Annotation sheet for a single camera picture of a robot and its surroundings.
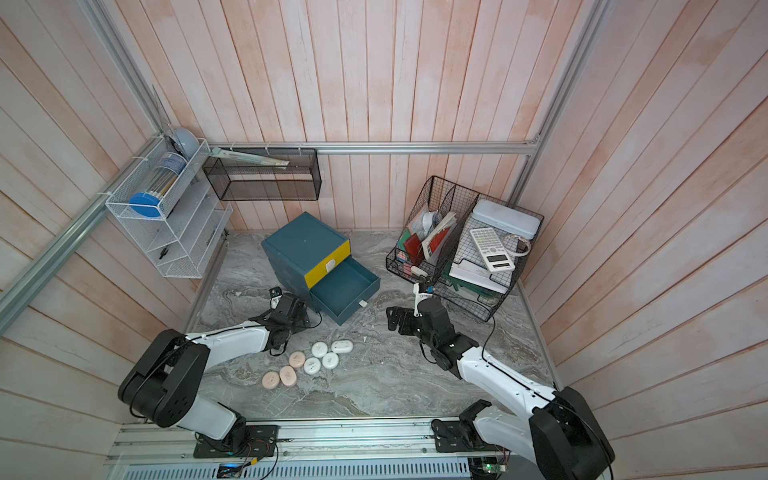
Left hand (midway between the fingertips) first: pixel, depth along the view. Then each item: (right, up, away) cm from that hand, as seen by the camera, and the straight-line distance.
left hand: (293, 322), depth 95 cm
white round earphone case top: (+10, -7, -7) cm, 14 cm away
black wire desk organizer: (+55, +24, -6) cm, 60 cm away
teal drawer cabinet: (+4, +24, -8) cm, 25 cm away
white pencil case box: (+69, +33, -1) cm, 76 cm away
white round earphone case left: (+9, -10, -11) cm, 17 cm away
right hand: (+34, +6, -9) cm, 35 cm away
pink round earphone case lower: (+2, -12, -13) cm, 18 cm away
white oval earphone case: (+17, -6, -7) cm, 19 cm away
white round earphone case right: (+14, -9, -9) cm, 19 cm away
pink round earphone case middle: (+4, -9, -9) cm, 13 cm away
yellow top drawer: (+13, +19, -9) cm, 25 cm away
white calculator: (+61, +23, -9) cm, 66 cm away
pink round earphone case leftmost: (-3, -13, -13) cm, 19 cm away
